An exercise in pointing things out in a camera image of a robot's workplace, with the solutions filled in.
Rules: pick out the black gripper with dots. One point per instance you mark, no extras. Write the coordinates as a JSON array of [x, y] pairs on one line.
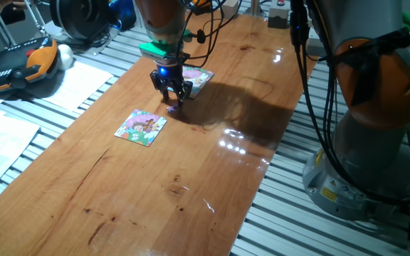
[[169, 80]]

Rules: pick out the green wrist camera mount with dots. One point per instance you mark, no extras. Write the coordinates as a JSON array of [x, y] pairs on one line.
[[151, 49]]

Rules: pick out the white computer mouse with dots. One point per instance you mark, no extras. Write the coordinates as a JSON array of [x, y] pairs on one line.
[[65, 57]]

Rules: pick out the black filament spool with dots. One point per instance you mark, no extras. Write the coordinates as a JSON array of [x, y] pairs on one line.
[[78, 17]]

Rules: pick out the beige box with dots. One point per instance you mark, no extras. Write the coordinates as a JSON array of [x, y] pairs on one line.
[[230, 3]]

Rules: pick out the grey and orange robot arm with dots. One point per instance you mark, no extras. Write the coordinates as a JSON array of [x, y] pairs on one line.
[[368, 71]]

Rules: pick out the glossy wooden board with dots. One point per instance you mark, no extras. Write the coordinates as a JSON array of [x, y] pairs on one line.
[[137, 195]]

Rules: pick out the purple puzzle piece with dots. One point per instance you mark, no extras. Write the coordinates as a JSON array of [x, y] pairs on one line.
[[172, 109]]

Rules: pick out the person forearm in black sleeve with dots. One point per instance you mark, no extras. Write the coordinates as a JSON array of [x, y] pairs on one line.
[[2, 14]]

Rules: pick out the white paper sheet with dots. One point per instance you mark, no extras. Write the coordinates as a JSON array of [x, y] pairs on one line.
[[2, 153], [77, 85]]

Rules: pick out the cartoon puzzle with missing piece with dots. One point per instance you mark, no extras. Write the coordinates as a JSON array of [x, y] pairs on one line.
[[139, 129]]

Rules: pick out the complete cartoon puzzle picture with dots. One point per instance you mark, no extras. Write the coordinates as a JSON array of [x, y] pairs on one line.
[[199, 80]]

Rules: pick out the frame pole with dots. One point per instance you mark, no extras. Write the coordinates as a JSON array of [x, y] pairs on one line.
[[255, 7]]

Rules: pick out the black and orange teach pendant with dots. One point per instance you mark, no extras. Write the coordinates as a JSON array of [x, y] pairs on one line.
[[13, 67]]

